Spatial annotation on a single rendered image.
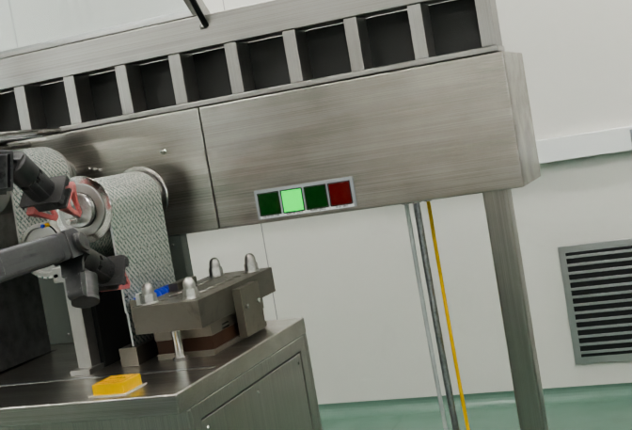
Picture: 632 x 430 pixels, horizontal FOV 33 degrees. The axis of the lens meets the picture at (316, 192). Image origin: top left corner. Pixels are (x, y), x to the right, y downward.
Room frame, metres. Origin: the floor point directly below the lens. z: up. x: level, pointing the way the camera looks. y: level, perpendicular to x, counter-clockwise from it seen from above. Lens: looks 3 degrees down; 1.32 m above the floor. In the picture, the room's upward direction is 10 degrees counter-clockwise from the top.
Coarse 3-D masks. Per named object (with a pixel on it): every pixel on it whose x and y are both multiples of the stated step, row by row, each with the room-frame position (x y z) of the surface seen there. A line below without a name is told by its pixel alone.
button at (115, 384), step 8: (112, 376) 2.08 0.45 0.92; (120, 376) 2.06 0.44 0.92; (128, 376) 2.05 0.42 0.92; (136, 376) 2.06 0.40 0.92; (96, 384) 2.03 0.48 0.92; (104, 384) 2.02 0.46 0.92; (112, 384) 2.02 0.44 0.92; (120, 384) 2.01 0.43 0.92; (128, 384) 2.03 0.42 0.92; (136, 384) 2.05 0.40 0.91; (96, 392) 2.03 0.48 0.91; (104, 392) 2.02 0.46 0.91; (112, 392) 2.02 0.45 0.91; (120, 392) 2.01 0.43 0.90
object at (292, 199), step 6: (282, 192) 2.50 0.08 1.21; (288, 192) 2.50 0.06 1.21; (294, 192) 2.49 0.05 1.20; (300, 192) 2.49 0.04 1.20; (282, 198) 2.51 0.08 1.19; (288, 198) 2.50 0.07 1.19; (294, 198) 2.49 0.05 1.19; (300, 198) 2.49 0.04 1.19; (288, 204) 2.50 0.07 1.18; (294, 204) 2.50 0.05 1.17; (300, 204) 2.49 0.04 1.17; (288, 210) 2.50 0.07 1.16; (294, 210) 2.50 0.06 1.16
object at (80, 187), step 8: (80, 184) 2.32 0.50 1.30; (80, 192) 2.32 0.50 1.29; (88, 192) 2.31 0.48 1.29; (96, 192) 2.30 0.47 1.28; (160, 192) 2.54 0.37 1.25; (96, 200) 2.30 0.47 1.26; (96, 208) 2.31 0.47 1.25; (96, 216) 2.31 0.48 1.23; (64, 224) 2.34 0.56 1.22; (96, 224) 2.31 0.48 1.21; (88, 232) 2.32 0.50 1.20
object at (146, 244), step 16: (144, 224) 2.44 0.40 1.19; (160, 224) 2.50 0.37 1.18; (112, 240) 2.31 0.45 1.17; (128, 240) 2.36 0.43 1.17; (144, 240) 2.42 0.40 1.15; (160, 240) 2.49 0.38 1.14; (128, 256) 2.35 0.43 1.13; (144, 256) 2.41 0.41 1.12; (160, 256) 2.48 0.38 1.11; (128, 272) 2.34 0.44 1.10; (144, 272) 2.40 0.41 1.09; (160, 272) 2.47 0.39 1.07; (128, 304) 2.32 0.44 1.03
